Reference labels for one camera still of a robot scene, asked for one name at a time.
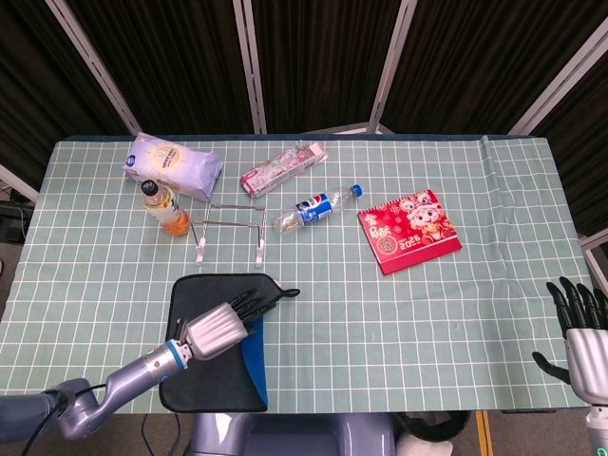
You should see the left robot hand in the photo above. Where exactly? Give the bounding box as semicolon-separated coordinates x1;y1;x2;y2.
174;286;280;361

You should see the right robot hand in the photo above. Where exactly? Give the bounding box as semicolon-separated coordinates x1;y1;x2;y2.
531;276;608;408

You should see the black and blue cloth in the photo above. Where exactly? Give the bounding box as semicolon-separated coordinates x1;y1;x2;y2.
159;273;301;413

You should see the grey robot torso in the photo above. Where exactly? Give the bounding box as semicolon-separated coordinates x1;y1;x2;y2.
189;411;398;456

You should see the orange juice bottle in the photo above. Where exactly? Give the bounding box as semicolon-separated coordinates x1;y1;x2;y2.
139;179;192;238

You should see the clear Pepsi bottle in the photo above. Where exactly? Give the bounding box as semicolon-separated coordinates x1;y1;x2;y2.
272;183;365;235

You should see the green checked tablecloth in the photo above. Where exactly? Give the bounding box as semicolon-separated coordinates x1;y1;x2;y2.
0;134;593;415

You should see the black trash bin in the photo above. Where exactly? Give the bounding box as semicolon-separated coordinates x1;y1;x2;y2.
396;410;472;450

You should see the pink toothpaste box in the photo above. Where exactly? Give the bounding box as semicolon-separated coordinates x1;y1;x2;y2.
238;141;330;199

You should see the white lavender food bag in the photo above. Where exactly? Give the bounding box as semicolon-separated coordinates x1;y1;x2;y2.
123;132;225;201

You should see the white plastic object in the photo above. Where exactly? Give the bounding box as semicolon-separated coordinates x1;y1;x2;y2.
396;439;455;456

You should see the dark pleated screen panel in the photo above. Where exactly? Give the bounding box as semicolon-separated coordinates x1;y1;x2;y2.
64;0;253;137
251;0;405;134
382;0;608;134
531;61;608;238
0;0;132;191

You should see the red desk calendar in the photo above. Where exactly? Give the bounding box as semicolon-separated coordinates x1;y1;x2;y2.
356;188;463;276

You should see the metal wire rack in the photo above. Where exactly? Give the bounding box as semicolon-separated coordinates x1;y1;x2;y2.
192;202;267;270

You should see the white screen frame post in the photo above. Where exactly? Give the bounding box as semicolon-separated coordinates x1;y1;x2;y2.
0;163;40;203
506;18;608;137
231;0;268;135
45;0;143;137
303;0;419;137
579;232;608;281

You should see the black floor cable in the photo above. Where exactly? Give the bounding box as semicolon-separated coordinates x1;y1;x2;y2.
141;412;184;456

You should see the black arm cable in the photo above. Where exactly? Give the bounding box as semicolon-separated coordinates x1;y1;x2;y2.
18;383;108;456

